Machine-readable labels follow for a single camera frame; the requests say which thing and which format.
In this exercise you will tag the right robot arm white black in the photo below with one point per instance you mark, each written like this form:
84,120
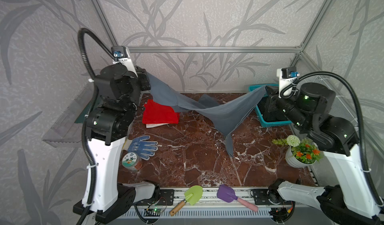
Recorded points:
350,202

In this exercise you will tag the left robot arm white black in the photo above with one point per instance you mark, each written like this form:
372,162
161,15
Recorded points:
112,110

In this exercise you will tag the white wire mesh basket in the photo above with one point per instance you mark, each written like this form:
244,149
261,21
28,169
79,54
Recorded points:
342,107

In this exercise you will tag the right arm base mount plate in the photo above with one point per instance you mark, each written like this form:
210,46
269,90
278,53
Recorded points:
261,197

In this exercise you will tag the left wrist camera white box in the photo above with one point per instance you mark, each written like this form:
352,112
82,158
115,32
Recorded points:
121,55

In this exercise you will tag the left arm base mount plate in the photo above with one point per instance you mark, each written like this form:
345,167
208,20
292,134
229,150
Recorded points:
163,197

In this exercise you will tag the grey t-shirt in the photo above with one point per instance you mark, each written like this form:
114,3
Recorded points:
225,117

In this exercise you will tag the red folded t-shirt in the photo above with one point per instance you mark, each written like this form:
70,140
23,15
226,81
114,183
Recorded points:
155,113

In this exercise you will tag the clear plastic wall shelf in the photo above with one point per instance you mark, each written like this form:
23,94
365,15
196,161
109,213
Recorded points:
66,131

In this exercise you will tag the green garden trowel wooden handle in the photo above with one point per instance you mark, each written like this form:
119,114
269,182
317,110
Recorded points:
192,196

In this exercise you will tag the purple scoop pink handle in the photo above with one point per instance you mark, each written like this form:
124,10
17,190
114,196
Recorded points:
228,195

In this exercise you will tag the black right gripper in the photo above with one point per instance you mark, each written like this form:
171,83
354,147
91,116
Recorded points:
270,97

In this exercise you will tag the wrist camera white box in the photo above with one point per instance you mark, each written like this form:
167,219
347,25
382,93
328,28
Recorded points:
286,77
121,55

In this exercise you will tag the blue dotted work glove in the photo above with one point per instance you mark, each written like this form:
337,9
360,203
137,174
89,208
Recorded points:
143,147

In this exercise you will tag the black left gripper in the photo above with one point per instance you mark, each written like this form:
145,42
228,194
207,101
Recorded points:
144,79

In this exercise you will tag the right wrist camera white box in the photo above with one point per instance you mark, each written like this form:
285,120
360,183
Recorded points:
286,77

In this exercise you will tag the round tape roll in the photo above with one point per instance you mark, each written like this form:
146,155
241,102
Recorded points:
132,161

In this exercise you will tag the aluminium frame enclosure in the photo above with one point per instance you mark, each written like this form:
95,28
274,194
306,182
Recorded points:
298,50

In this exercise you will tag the potted artificial flower plant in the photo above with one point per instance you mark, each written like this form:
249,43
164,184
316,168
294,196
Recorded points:
300,153

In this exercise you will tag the teal plastic basket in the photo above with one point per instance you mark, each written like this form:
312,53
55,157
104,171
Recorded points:
269,124

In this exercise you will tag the small green circuit board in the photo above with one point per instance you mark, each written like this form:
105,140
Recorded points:
154,212

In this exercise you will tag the black t-shirt in basket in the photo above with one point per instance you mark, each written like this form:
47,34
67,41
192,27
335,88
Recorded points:
264,112

